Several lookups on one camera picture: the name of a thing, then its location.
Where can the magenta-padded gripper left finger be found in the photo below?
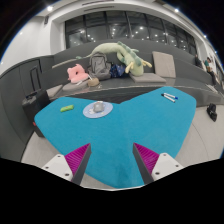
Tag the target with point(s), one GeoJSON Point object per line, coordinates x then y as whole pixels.
{"type": "Point", "coordinates": [78, 160]}

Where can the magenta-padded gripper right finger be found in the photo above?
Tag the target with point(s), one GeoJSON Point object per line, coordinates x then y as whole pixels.
{"type": "Point", "coordinates": [147, 160]}

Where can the round light blue mouse pad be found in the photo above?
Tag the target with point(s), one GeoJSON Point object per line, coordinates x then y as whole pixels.
{"type": "Point", "coordinates": [108, 111]}

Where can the white marker with black cap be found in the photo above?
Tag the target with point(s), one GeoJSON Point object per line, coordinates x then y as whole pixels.
{"type": "Point", "coordinates": [168, 98]}

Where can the white marker with blue cap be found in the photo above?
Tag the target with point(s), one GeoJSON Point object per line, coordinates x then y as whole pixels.
{"type": "Point", "coordinates": [171, 96]}

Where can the black suitcase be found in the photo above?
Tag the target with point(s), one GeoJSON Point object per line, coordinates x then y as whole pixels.
{"type": "Point", "coordinates": [33, 106]}

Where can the flat grey seat cushion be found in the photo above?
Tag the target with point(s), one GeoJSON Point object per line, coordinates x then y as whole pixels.
{"type": "Point", "coordinates": [147, 78]}
{"type": "Point", "coordinates": [54, 90]}
{"type": "Point", "coordinates": [75, 86]}

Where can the small tan woven bowl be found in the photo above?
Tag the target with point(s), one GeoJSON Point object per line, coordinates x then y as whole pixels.
{"type": "Point", "coordinates": [93, 82]}

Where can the black bag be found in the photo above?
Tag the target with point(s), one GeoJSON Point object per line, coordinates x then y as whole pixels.
{"type": "Point", "coordinates": [212, 112]}

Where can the pink plush cushion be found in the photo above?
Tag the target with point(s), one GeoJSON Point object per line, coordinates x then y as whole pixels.
{"type": "Point", "coordinates": [77, 74]}

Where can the dark blue patterned bag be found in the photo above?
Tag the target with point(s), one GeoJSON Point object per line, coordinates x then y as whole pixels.
{"type": "Point", "coordinates": [117, 71]}

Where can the grey backpack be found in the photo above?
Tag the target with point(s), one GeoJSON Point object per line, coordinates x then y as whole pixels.
{"type": "Point", "coordinates": [99, 66]}

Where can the large square grey cushion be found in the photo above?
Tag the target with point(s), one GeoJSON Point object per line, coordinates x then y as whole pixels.
{"type": "Point", "coordinates": [164, 64]}

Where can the green dragon plush toy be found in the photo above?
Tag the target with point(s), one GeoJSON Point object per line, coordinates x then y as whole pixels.
{"type": "Point", "coordinates": [131, 60]}

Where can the person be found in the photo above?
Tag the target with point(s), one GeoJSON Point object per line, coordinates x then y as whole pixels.
{"type": "Point", "coordinates": [209, 68]}
{"type": "Point", "coordinates": [198, 61]}

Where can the ceiling spot lights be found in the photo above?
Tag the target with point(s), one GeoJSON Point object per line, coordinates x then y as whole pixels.
{"type": "Point", "coordinates": [50, 8]}

